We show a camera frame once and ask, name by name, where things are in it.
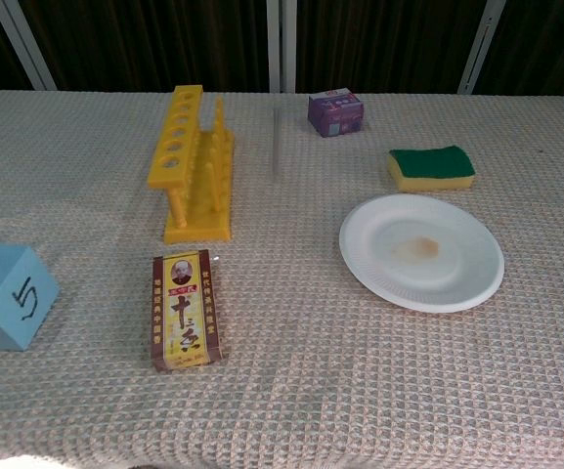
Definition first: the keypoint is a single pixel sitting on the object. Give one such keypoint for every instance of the clear glass test tube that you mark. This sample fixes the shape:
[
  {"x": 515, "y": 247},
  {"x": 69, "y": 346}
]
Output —
[{"x": 277, "y": 141}]

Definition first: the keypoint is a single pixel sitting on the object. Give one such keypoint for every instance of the small purple carton box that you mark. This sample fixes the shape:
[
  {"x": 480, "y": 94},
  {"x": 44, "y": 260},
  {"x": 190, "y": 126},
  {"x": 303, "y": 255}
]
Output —
[{"x": 333, "y": 115}]

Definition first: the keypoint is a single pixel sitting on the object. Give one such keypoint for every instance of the yellow green sponge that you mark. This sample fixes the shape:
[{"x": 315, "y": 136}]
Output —
[{"x": 430, "y": 166}]

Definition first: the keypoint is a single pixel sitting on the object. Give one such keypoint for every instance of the double upright white frame post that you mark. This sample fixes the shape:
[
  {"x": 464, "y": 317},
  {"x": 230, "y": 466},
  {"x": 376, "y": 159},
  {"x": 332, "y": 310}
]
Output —
[{"x": 281, "y": 44}]

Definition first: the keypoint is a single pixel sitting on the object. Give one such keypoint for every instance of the slanted white frame post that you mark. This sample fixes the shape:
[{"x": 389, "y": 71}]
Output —
[
  {"x": 25, "y": 46},
  {"x": 479, "y": 49}
]

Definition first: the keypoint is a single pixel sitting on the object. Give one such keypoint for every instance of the beige waffle tablecloth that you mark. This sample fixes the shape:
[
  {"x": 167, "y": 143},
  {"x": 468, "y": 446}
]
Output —
[{"x": 311, "y": 381}]

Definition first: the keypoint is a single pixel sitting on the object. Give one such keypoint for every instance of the white paper plate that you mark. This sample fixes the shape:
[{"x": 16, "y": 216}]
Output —
[{"x": 408, "y": 273}]

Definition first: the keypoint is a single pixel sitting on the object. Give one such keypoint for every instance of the yellow test tube rack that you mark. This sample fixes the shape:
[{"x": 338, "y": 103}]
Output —
[{"x": 184, "y": 222}]

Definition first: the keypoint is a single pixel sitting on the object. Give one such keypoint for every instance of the brown yellow spice box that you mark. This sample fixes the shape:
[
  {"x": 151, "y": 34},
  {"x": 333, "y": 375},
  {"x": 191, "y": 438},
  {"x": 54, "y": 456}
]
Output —
[{"x": 186, "y": 312}]

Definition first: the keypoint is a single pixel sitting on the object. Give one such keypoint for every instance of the black pleated curtain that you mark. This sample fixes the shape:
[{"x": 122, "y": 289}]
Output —
[{"x": 140, "y": 44}]

